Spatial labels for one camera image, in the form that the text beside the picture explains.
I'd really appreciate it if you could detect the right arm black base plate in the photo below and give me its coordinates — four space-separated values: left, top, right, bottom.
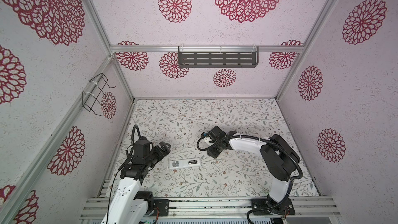
251 198 296 216

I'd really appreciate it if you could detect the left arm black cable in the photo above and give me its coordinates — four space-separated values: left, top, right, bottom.
125 124 142 159

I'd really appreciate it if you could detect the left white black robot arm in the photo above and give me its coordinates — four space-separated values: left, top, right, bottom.
101 137 171 224

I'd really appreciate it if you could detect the white remote control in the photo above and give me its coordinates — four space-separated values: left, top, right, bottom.
169 158 202 170

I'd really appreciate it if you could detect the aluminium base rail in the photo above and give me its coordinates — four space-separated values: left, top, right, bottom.
79 197 341 220

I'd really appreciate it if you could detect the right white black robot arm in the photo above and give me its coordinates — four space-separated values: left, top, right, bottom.
197 126 303 204

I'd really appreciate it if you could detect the black wire wall basket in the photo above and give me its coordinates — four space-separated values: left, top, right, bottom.
81 73 117 119

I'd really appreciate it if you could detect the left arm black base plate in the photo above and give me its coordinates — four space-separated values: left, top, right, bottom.
146 199 170 217

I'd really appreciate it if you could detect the grey slotted wall shelf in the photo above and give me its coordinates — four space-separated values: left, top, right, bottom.
177 46 259 68

